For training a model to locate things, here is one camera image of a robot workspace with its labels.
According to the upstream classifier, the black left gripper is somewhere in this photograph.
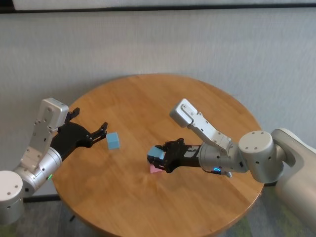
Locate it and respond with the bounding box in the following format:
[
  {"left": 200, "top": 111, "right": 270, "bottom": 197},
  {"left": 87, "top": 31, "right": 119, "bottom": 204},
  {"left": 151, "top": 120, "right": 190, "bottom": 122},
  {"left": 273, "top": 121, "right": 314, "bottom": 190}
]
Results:
[{"left": 50, "top": 107, "right": 109, "bottom": 162}]

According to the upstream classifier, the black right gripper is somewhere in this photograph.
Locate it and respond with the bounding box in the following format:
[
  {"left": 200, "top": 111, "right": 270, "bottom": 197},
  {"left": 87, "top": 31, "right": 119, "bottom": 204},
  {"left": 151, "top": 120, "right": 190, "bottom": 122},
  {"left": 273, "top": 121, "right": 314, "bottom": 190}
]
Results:
[{"left": 148, "top": 139, "right": 202, "bottom": 173}]

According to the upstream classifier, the blue cube block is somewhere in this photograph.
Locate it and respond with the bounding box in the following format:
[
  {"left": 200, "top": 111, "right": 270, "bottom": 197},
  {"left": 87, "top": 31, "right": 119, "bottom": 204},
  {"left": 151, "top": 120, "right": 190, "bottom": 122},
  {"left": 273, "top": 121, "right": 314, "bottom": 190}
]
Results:
[
  {"left": 147, "top": 145, "right": 165, "bottom": 160},
  {"left": 106, "top": 132, "right": 121, "bottom": 151}
]

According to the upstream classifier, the pink cube block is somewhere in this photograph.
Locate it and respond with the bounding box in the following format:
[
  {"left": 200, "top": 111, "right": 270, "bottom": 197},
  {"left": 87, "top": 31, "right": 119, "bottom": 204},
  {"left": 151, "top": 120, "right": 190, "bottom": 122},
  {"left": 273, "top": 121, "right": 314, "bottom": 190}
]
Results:
[{"left": 149, "top": 162, "right": 163, "bottom": 174}]

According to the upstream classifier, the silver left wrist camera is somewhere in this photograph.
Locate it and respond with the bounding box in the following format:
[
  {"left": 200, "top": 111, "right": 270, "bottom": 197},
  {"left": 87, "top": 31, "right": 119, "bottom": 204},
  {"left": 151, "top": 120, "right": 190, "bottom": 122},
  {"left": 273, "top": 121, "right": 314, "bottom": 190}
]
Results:
[{"left": 21, "top": 98, "right": 69, "bottom": 171}]

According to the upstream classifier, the black wall trim strip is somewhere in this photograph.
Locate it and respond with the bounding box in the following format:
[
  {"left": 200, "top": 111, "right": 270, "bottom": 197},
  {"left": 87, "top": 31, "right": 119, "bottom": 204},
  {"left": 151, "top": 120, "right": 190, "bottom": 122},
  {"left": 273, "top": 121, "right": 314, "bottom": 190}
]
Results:
[{"left": 0, "top": 4, "right": 316, "bottom": 14}]

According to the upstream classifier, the white foam wall panel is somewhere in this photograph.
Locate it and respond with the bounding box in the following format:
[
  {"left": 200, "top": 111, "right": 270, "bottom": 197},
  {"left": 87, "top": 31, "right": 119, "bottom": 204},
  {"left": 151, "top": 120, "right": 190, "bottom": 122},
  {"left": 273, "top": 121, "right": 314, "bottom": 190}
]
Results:
[{"left": 12, "top": 0, "right": 316, "bottom": 10}]

